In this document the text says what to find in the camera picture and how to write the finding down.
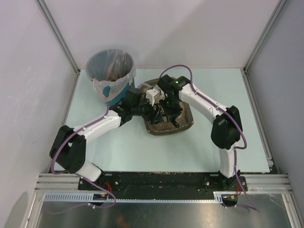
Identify brown litter box tray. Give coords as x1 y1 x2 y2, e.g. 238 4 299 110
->
144 77 193 136

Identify clear plastic bin liner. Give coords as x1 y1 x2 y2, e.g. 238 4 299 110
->
85 48 136 103

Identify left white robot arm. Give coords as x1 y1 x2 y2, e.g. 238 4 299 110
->
49 88 163 181

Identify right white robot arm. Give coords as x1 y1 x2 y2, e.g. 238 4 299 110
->
157 75 247 190

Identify cat litter pellets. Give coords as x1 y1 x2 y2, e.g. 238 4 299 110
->
138 81 185 122

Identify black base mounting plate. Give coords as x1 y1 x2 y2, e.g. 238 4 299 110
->
78 171 248 200

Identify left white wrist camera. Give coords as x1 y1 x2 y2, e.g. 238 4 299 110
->
145 88 162 106

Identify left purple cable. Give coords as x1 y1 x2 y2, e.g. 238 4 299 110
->
45 104 117 214

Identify purple cable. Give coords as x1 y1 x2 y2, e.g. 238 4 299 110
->
45 104 117 214
160 64 261 212

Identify grey slotted cable duct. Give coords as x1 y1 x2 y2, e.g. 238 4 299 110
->
44 191 240 204

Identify aluminium frame rail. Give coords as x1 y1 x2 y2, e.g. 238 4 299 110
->
243 174 293 194

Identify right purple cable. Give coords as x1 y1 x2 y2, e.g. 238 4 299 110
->
160 64 261 212

